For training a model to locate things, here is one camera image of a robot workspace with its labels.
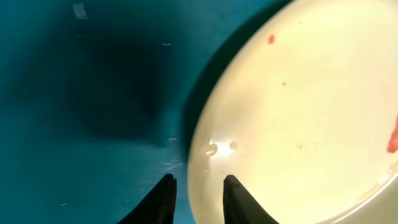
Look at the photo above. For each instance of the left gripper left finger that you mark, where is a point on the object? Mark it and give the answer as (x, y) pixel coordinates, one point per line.
(158, 206)

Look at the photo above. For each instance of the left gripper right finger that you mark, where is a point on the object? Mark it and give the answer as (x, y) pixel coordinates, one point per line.
(240, 207)

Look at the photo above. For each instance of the light green plate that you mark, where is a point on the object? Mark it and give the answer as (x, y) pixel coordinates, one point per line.
(305, 116)

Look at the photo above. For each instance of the teal plastic tray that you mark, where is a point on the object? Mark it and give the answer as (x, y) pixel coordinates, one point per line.
(99, 99)

